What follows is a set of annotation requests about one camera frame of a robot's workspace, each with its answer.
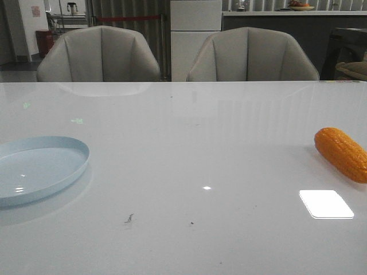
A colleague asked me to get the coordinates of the orange corn cob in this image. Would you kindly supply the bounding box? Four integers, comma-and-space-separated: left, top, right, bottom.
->
314, 127, 366, 184

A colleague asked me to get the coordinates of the light blue round plate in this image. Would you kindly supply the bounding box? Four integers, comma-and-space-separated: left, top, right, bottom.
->
1, 136, 90, 207

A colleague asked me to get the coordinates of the right grey upholstered chair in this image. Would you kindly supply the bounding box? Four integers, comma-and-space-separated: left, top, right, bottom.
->
186, 27, 319, 82

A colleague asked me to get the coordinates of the grey upholstered chair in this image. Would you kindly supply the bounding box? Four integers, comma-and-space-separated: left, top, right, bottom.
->
186, 27, 319, 82
36, 26, 161, 82

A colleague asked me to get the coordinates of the white drawer cabinet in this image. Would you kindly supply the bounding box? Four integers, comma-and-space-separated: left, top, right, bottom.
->
170, 1, 222, 82

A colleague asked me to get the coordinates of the left grey upholstered chair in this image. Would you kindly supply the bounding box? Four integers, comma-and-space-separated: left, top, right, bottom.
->
36, 26, 161, 82

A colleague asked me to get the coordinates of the red barrier belt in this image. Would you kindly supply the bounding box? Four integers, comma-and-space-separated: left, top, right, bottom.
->
96, 15, 161, 22

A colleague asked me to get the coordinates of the dark grey sideboard counter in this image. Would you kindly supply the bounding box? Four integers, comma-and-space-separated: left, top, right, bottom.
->
222, 11, 366, 75

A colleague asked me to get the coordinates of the red bin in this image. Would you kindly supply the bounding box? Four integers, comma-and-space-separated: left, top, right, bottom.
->
35, 30, 54, 58

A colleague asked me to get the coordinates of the fruit bowl on counter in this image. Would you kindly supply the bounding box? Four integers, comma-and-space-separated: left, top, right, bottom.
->
288, 0, 314, 11

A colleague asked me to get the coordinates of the dark side table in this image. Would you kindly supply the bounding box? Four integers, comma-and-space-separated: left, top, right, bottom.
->
320, 28, 366, 80

